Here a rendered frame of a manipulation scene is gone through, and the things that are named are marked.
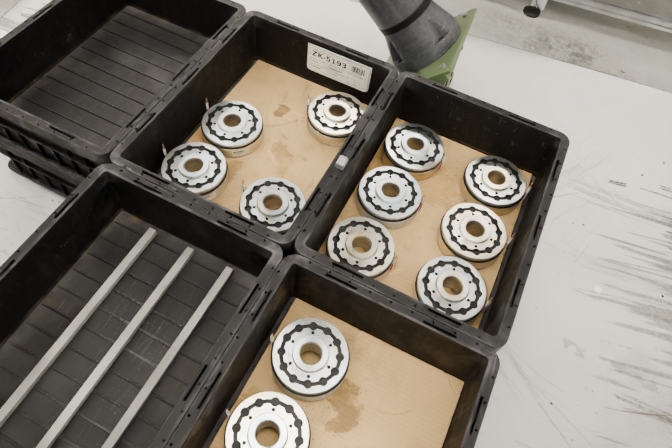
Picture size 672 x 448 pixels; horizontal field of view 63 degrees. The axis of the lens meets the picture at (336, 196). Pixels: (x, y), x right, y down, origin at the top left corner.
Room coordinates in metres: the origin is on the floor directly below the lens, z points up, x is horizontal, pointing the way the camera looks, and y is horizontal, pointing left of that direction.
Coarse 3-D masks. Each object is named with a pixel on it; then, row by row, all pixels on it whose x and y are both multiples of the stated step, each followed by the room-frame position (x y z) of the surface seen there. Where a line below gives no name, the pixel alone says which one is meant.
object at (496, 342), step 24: (408, 72) 0.71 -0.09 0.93; (456, 96) 0.67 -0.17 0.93; (528, 120) 0.64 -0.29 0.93; (360, 144) 0.55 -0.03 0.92; (552, 168) 0.55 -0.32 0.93; (336, 192) 0.45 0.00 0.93; (552, 192) 0.50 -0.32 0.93; (312, 216) 0.40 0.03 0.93; (528, 240) 0.41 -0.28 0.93; (336, 264) 0.33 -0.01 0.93; (528, 264) 0.38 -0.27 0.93; (384, 288) 0.31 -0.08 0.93; (504, 312) 0.30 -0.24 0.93; (480, 336) 0.26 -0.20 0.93; (504, 336) 0.27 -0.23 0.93
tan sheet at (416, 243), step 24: (456, 144) 0.66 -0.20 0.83; (456, 168) 0.60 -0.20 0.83; (432, 192) 0.54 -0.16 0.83; (456, 192) 0.55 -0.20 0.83; (360, 216) 0.47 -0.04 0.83; (432, 216) 0.50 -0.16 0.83; (504, 216) 0.52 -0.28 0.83; (408, 240) 0.44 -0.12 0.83; (432, 240) 0.45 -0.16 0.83; (408, 264) 0.40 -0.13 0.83; (408, 288) 0.36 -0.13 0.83; (480, 312) 0.34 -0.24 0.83
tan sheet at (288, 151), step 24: (264, 72) 0.76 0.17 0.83; (288, 72) 0.77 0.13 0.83; (240, 96) 0.69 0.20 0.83; (264, 96) 0.70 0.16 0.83; (288, 96) 0.71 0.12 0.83; (312, 96) 0.72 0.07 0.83; (264, 120) 0.64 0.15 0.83; (288, 120) 0.65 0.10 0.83; (264, 144) 0.59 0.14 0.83; (288, 144) 0.60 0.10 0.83; (312, 144) 0.61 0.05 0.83; (240, 168) 0.53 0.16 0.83; (264, 168) 0.54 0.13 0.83; (288, 168) 0.55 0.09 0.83; (312, 168) 0.55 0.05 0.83; (240, 192) 0.48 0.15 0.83
